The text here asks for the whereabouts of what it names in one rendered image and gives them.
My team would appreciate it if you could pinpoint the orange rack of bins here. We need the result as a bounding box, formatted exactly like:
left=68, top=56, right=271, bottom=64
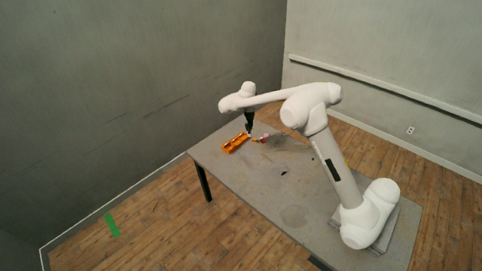
left=221, top=132, right=250, bottom=155

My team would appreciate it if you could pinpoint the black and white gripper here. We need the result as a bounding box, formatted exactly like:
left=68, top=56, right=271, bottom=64
left=244, top=111, right=255, bottom=137

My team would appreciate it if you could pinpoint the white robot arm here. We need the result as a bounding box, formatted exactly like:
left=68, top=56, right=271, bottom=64
left=218, top=81, right=400, bottom=250

